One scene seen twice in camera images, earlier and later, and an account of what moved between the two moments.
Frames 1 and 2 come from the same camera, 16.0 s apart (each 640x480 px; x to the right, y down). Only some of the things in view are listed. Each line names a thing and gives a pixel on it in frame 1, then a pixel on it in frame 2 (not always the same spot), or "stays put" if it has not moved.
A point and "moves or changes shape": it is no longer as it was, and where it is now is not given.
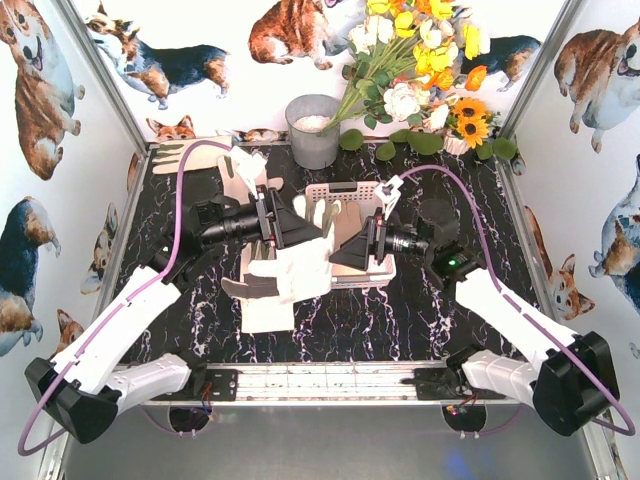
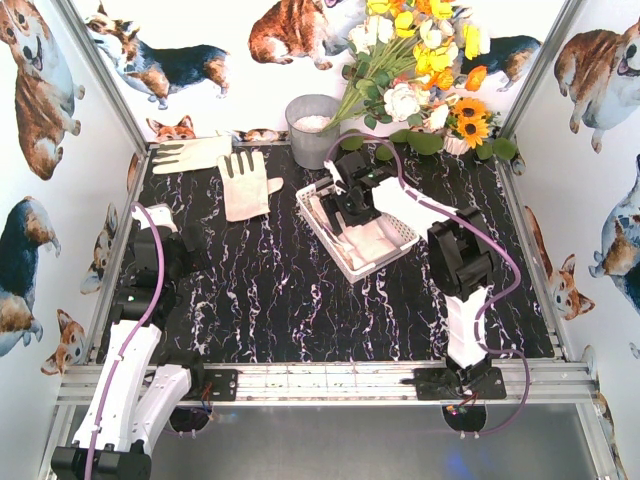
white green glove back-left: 168,155 stays put
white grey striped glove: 299,270 moves or changes shape
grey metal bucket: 306,117 stays put
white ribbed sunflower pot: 453,145 stays put
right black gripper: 373,240 -> 351,201
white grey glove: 241,171 stays put
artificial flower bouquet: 408,62 stays put
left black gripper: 271,216 -> 189,242
